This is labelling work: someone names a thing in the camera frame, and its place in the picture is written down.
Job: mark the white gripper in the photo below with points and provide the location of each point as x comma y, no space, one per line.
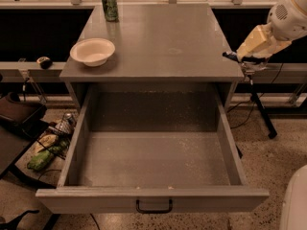
285,22

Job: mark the blue rxbar blueberry bar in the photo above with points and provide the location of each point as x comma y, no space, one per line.
233,56

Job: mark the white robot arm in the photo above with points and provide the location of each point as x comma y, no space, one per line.
294,207

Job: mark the grey open top drawer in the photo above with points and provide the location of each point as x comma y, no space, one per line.
152,145

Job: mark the grey cabinet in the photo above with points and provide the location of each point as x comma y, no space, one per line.
159,42

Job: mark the green soda can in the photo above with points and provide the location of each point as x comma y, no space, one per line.
110,10

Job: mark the white paper bowl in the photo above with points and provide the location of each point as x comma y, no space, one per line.
92,52

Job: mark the black tape measure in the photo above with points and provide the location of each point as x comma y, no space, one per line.
44,62

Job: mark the green chip bag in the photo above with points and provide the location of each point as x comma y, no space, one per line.
42,159

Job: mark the black drawer handle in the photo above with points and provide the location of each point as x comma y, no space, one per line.
154,206

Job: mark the black wire basket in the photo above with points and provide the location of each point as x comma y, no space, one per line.
56,139

